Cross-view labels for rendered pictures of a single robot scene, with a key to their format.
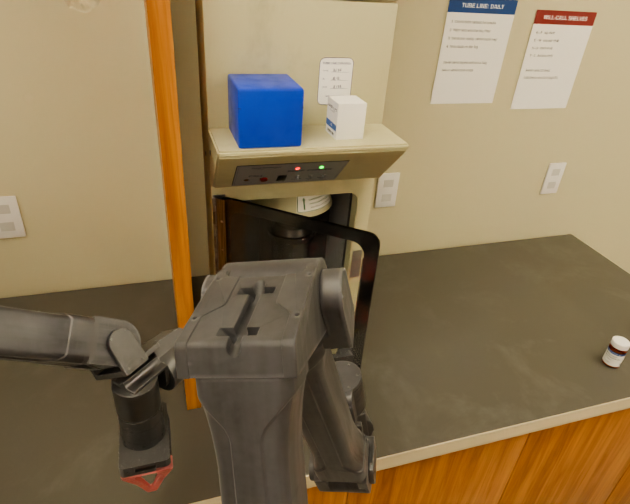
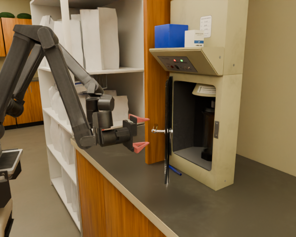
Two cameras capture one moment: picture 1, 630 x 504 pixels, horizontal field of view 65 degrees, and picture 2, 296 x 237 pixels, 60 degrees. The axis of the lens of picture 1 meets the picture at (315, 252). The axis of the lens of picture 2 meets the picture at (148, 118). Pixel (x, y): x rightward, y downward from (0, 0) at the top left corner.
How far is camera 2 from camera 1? 1.09 m
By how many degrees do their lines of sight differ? 71
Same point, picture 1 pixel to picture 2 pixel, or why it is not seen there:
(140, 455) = not seen: hidden behind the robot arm
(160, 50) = (144, 17)
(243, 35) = (178, 12)
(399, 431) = (169, 213)
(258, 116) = (158, 35)
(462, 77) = not seen: outside the picture
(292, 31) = (191, 7)
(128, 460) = not seen: hidden behind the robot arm
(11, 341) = (77, 73)
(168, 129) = (145, 42)
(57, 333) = (84, 76)
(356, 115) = (190, 35)
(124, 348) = (91, 87)
